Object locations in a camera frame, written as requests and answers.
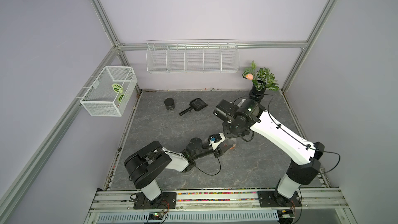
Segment clear bottle red label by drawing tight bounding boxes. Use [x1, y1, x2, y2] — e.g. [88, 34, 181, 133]
[223, 139, 236, 151]

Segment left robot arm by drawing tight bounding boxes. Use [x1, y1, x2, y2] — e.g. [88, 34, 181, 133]
[124, 133, 236, 201]

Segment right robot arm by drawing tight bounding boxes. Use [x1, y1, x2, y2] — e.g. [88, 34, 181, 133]
[213, 99, 324, 200]

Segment black scoop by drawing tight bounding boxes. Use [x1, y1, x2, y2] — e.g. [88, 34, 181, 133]
[179, 98, 208, 116]

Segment black vase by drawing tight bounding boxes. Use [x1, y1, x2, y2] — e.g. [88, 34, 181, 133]
[249, 85, 266, 103]

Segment artificial green plant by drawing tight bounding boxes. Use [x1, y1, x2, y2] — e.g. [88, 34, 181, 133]
[242, 61, 279, 91]

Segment black round jar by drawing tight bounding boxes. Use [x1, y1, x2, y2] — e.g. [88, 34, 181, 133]
[164, 97, 175, 111]

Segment green leaf in basket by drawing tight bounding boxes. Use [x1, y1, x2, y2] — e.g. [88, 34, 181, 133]
[112, 84, 124, 94]

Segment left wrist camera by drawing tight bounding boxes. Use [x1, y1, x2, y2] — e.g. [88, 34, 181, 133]
[208, 133, 226, 150]

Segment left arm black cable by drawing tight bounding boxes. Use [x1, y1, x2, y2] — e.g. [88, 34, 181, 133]
[191, 157, 222, 176]

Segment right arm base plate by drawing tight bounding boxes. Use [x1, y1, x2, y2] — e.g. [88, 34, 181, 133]
[257, 190, 302, 208]

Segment long white wire shelf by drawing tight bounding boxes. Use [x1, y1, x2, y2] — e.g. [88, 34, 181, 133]
[146, 39, 240, 73]

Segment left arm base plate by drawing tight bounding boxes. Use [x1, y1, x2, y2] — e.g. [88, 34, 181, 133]
[133, 192, 177, 210]

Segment white wire basket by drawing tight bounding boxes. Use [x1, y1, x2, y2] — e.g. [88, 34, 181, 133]
[80, 66, 137, 117]

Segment aluminium front rail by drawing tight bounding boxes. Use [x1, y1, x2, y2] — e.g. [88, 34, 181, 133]
[85, 188, 356, 224]

